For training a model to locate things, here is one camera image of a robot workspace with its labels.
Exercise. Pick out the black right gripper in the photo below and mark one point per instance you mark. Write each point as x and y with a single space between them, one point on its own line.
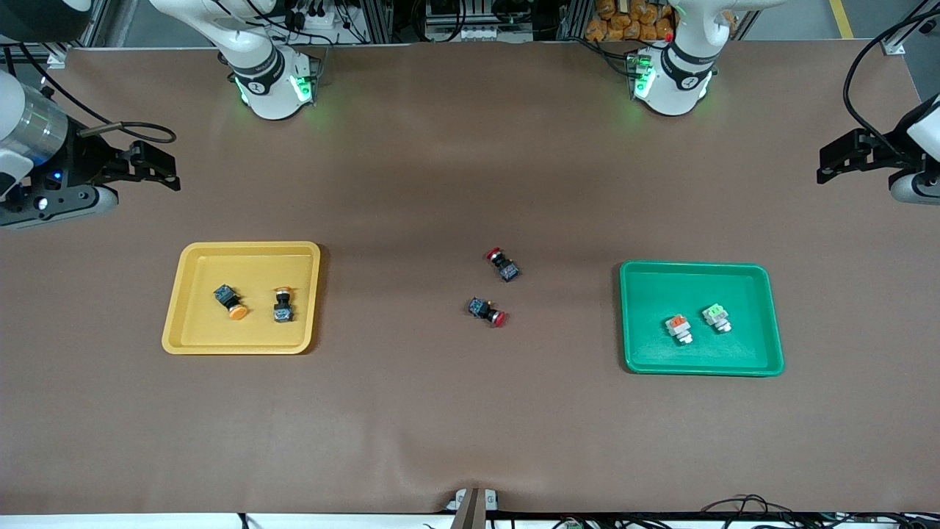
82 162

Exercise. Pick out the metal table clamp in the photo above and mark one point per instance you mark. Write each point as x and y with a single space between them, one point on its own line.
470 507

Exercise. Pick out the pile of orange items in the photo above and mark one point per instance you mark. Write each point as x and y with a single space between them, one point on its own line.
624 18

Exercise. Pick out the yellow push button switch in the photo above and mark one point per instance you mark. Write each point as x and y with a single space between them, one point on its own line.
283 306
231 302

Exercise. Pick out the white button with orange block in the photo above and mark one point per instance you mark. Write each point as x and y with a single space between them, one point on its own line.
678 329

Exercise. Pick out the long white power strip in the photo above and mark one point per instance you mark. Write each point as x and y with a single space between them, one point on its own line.
477 33

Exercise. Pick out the white button with green block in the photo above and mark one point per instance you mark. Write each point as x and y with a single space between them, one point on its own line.
717 317

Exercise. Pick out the red push button switch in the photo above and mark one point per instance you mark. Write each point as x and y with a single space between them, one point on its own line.
504 265
486 311

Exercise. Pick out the aluminium frame profile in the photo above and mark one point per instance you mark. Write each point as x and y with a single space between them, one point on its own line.
55 53
899 44

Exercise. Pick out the white power strip with plugs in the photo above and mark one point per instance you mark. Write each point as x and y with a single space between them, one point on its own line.
319 18

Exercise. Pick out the green plastic tray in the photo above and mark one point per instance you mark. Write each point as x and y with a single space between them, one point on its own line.
661 294

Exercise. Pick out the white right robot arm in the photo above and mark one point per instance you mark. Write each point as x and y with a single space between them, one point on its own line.
268 95

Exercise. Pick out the yellow plastic tray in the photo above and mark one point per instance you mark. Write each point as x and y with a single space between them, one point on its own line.
253 334

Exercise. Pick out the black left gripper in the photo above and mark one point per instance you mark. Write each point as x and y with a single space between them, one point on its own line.
887 149

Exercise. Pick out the brown table mat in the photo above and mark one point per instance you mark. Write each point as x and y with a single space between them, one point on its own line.
470 411

